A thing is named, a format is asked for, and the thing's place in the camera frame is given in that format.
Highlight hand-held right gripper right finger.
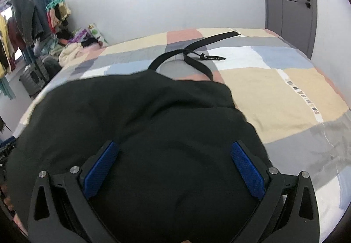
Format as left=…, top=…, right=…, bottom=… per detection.
left=231, top=140, right=320, bottom=243

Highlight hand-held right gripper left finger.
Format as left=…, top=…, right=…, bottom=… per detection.
left=28, top=140, right=122, bottom=243

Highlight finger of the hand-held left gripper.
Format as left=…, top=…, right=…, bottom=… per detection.
left=0, top=136, right=17, bottom=157

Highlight black puffer jacket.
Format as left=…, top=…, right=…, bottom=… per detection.
left=6, top=69, right=276, bottom=243

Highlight pink hanging clothes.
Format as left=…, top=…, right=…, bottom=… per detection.
left=46, top=4, right=72, bottom=33

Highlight person's left hand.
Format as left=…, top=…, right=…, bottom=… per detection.
left=0, top=184, right=15, bottom=213

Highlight teal garment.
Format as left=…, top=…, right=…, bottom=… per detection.
left=0, top=77, right=16, bottom=100

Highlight grey suitcase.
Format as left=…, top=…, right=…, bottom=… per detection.
left=19, top=63, right=47, bottom=98

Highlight patchwork bed blanket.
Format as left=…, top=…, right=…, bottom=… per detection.
left=16, top=27, right=351, bottom=243

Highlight yellow robe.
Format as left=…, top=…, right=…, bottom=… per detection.
left=0, top=15, right=9, bottom=78

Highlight cream fleece blanket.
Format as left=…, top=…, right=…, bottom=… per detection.
left=59, top=42, right=86, bottom=68

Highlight dark grey hanging jacket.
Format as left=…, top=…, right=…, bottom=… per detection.
left=12, top=0, right=37, bottom=46

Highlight black belt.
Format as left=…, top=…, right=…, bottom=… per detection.
left=148, top=31, right=239, bottom=82

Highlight dotted pillow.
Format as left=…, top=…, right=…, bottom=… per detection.
left=87, top=23, right=109, bottom=47

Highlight hanging blue jeans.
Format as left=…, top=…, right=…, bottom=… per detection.
left=29, top=0, right=53, bottom=38

